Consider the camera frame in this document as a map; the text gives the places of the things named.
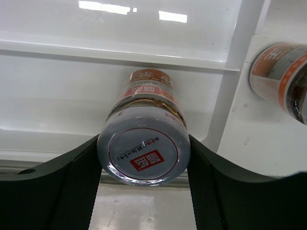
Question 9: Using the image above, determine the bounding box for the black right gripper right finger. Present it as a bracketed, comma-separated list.
[188, 137, 307, 230]

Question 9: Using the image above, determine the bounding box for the red-logo-lid spice jar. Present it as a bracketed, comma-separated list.
[96, 69, 191, 186]

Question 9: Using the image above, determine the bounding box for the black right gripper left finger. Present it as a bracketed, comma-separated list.
[0, 137, 102, 230]

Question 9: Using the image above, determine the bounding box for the white divided plastic tray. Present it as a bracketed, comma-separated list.
[0, 0, 270, 171]

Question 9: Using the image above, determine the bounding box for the silver-lid spice jar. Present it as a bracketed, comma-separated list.
[249, 42, 307, 125]

